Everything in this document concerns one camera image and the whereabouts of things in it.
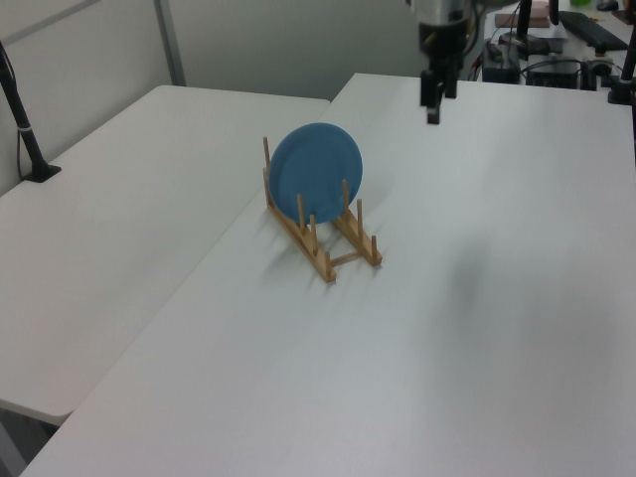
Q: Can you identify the small black power unit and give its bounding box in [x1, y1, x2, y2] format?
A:
[580, 59, 616, 91]

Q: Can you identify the black camera pole with base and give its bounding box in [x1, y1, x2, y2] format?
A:
[0, 39, 63, 186]

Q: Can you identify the white side table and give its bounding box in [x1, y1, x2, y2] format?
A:
[0, 83, 333, 429]

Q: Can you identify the blue round plate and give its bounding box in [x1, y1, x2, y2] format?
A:
[268, 122, 365, 226]

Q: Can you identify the black electronics box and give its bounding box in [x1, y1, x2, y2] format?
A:
[483, 42, 522, 84]

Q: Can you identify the black monitor stand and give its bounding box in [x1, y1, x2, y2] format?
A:
[498, 0, 552, 57]

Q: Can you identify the wooden plate rack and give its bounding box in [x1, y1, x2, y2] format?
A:
[261, 136, 385, 284]

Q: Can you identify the black clamp camera mount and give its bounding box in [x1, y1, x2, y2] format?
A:
[606, 29, 636, 106]

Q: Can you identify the black keyboard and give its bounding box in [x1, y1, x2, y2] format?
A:
[557, 11, 630, 52]

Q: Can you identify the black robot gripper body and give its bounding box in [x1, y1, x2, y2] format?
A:
[417, 20, 469, 72]

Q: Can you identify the black flat device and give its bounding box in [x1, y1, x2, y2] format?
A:
[525, 59, 583, 89]

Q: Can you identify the pink box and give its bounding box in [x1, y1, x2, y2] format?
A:
[528, 0, 552, 27]

